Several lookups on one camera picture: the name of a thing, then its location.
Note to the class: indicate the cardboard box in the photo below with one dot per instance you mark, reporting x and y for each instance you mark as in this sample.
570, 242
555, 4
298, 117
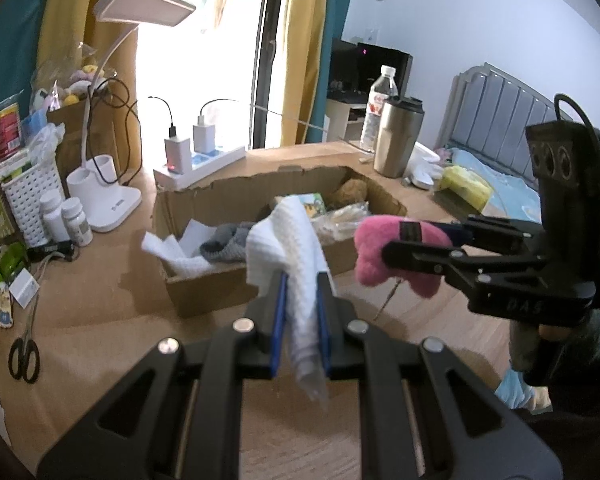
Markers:
205, 290

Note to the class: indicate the small white adapter box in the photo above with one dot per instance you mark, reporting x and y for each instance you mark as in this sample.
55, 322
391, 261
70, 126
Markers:
25, 286

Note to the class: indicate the blue tissue pack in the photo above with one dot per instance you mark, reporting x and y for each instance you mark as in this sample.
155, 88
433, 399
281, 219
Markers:
35, 120

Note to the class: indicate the clear bubble wrap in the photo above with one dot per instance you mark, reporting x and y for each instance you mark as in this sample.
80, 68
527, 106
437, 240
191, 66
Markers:
340, 222

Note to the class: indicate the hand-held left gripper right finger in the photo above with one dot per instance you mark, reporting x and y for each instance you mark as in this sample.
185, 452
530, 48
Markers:
322, 320

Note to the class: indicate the brown storage carton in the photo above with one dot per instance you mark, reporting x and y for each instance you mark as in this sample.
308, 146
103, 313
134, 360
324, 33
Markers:
70, 125

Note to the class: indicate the black monitor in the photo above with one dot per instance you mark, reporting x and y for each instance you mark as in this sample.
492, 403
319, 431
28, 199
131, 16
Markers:
375, 57

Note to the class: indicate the pink plush toy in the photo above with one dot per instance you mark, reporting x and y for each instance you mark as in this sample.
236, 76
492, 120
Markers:
375, 232

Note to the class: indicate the brown plush toy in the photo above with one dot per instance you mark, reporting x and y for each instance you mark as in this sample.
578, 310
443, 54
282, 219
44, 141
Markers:
350, 192

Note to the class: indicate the cartoon printed coaster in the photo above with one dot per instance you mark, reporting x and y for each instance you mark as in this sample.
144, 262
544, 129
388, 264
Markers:
1, 307

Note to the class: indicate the white monitor stand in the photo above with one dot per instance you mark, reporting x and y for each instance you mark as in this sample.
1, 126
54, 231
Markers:
340, 120

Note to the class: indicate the white pill bottle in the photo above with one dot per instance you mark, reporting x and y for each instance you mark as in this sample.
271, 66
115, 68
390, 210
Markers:
77, 225
54, 220

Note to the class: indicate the steel tumbler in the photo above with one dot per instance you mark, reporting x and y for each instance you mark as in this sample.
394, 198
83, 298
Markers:
395, 145

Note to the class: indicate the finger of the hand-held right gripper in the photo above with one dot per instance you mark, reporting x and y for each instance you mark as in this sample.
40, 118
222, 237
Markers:
430, 257
480, 232

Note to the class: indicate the white power strip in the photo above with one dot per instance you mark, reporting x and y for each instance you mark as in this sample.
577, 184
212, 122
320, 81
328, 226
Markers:
215, 160

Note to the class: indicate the clear water bottle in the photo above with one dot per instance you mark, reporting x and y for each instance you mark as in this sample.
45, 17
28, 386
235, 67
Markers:
377, 105

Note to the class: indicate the white charger with red light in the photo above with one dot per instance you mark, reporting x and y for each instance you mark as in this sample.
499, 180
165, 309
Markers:
177, 155

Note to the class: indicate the small white charger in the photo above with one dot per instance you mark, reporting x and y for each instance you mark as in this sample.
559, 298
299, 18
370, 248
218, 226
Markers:
204, 137

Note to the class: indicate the grey dotted sock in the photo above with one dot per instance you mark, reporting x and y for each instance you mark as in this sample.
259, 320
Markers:
225, 247

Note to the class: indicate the colourful printed card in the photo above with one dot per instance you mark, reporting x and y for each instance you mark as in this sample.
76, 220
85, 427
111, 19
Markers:
315, 206

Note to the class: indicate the black scissors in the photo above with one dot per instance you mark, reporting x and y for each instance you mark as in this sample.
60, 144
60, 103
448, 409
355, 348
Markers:
27, 325

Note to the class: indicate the grey bed headboard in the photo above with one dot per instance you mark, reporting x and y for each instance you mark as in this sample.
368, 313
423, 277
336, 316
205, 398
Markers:
495, 105

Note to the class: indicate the light blue blanket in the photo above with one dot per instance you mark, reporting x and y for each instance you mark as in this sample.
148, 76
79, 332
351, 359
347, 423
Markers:
510, 190

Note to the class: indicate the red can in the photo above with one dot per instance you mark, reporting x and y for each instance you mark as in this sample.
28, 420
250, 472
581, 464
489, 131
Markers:
2, 132

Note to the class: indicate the white plastic bag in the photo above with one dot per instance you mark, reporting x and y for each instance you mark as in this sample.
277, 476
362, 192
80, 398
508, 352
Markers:
45, 142

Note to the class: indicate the white dish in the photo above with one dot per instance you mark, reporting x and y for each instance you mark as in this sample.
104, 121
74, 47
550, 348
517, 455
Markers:
425, 170

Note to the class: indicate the flat black device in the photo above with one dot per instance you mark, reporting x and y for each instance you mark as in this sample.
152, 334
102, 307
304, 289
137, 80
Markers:
55, 249

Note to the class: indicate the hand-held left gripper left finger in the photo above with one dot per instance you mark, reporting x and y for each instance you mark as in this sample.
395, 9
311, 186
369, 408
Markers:
278, 320

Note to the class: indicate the teal curtain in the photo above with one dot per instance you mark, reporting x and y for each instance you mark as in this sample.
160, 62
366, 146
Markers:
10, 50
337, 10

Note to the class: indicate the white desk lamp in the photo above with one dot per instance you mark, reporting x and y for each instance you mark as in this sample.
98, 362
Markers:
110, 210

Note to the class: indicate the black sliding door frame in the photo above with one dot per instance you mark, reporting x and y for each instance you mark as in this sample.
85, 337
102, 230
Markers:
265, 60

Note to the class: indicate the person's right hand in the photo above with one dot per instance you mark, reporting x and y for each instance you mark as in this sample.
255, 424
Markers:
550, 331

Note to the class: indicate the white plastic basket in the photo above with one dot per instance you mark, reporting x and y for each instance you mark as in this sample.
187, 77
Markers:
27, 200

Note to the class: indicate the yellow curtain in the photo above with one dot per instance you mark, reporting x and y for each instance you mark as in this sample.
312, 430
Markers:
305, 35
70, 10

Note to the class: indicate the white waffle cloth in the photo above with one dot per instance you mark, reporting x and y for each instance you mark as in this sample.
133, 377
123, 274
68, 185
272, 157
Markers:
285, 240
175, 255

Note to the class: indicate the light blue cloth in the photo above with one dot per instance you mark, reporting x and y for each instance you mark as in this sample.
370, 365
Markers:
517, 390

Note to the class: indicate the pastel plush toy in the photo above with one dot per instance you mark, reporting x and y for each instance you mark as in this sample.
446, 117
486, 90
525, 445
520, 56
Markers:
82, 77

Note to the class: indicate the green white carton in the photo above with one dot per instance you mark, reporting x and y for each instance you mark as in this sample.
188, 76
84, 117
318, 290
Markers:
12, 166

